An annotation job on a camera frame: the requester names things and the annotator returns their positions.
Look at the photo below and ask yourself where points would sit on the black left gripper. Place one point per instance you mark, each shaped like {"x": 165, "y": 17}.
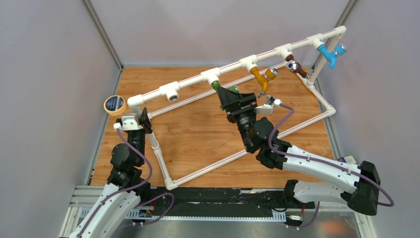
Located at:
{"x": 144, "y": 122}

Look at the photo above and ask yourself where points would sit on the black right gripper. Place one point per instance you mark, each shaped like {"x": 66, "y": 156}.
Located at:
{"x": 231, "y": 100}

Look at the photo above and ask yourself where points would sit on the green water faucet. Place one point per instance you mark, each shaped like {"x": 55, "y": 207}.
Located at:
{"x": 225, "y": 95}

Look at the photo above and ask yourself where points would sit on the white PVC pipe frame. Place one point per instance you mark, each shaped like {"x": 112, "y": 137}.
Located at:
{"x": 239, "y": 72}

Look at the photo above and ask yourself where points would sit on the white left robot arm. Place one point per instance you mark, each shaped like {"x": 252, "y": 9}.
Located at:
{"x": 124, "y": 188}

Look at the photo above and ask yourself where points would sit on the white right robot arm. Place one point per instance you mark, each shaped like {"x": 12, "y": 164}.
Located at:
{"x": 355, "y": 185}

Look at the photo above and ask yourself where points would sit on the yellow water faucet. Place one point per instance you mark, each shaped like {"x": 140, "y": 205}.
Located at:
{"x": 263, "y": 79}

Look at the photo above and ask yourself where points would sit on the brown water faucet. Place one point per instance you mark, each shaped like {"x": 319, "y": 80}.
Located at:
{"x": 293, "y": 66}

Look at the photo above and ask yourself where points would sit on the blue water faucet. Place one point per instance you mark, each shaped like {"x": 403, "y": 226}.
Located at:
{"x": 331, "y": 56}

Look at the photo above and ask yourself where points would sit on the masking tape roll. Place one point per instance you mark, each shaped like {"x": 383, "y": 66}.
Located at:
{"x": 115, "y": 105}

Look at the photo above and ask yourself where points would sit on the blue green small box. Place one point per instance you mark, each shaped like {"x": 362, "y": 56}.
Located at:
{"x": 347, "y": 160}

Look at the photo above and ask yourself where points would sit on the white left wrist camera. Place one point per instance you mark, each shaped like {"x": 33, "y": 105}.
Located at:
{"x": 122, "y": 123}

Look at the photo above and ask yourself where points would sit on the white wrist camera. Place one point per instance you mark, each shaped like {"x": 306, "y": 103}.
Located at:
{"x": 122, "y": 123}
{"x": 269, "y": 105}

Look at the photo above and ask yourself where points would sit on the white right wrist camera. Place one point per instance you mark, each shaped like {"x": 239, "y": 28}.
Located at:
{"x": 269, "y": 105}

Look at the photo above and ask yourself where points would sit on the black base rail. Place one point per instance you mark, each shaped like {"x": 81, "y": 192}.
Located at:
{"x": 199, "y": 203}

